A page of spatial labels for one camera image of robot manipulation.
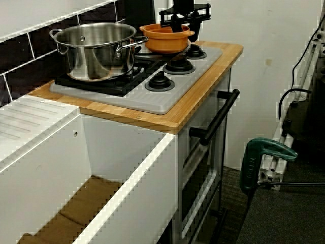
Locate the black curved cable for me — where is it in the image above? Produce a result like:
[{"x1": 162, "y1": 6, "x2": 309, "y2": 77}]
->
[{"x1": 278, "y1": 87, "x2": 312, "y2": 121}]

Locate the aluminium frame rail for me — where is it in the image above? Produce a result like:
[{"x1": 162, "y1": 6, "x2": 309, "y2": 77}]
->
[{"x1": 257, "y1": 15, "x2": 325, "y2": 191}]

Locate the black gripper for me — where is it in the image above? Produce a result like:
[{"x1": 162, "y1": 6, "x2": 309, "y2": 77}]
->
[{"x1": 159, "y1": 0, "x2": 212, "y2": 43}]

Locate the grey stove top plate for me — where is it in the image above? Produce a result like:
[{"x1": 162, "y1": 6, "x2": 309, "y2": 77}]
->
[{"x1": 49, "y1": 45, "x2": 223, "y2": 115}]

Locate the orange plastic pot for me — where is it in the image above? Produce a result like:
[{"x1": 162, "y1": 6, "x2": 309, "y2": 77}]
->
[{"x1": 139, "y1": 23, "x2": 196, "y2": 54}]

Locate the black stove knob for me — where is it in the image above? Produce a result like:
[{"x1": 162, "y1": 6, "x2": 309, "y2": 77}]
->
[
  {"x1": 184, "y1": 43, "x2": 208, "y2": 60},
  {"x1": 145, "y1": 71, "x2": 176, "y2": 92},
  {"x1": 162, "y1": 55, "x2": 196, "y2": 75}
]

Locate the black burner grate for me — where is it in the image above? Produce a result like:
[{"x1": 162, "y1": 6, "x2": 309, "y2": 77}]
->
[
  {"x1": 134, "y1": 42, "x2": 190, "y2": 64},
  {"x1": 54, "y1": 57, "x2": 163, "y2": 97}
]

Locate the white toy sink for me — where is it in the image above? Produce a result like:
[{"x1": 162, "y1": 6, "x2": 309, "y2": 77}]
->
[{"x1": 0, "y1": 94, "x2": 178, "y2": 244}]

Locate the brown sink bottom board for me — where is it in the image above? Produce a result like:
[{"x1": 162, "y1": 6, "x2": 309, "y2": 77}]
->
[{"x1": 16, "y1": 175, "x2": 122, "y2": 244}]

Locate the stainless steel pot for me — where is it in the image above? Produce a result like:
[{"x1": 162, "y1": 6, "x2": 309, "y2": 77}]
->
[{"x1": 49, "y1": 22, "x2": 150, "y2": 82}]

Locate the thin black cable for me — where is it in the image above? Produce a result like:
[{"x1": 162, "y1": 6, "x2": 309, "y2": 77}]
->
[{"x1": 290, "y1": 20, "x2": 325, "y2": 89}]

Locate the black machine block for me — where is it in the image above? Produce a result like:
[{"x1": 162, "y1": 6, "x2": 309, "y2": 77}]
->
[{"x1": 284, "y1": 73, "x2": 325, "y2": 143}]

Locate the black upright panel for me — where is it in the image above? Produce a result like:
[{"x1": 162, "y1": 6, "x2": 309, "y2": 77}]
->
[{"x1": 123, "y1": 0, "x2": 156, "y2": 27}]

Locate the grey oven door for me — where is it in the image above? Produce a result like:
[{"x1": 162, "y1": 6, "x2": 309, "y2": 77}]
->
[{"x1": 177, "y1": 68, "x2": 233, "y2": 239}]

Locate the green clamp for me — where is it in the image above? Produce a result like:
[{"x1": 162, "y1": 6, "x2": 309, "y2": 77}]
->
[{"x1": 240, "y1": 137, "x2": 298, "y2": 196}]

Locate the thin black rod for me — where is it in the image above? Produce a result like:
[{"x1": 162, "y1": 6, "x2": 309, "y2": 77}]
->
[{"x1": 257, "y1": 181, "x2": 325, "y2": 188}]

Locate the black oven door handle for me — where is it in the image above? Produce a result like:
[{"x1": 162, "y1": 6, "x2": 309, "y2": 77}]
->
[{"x1": 189, "y1": 88, "x2": 241, "y2": 146}]

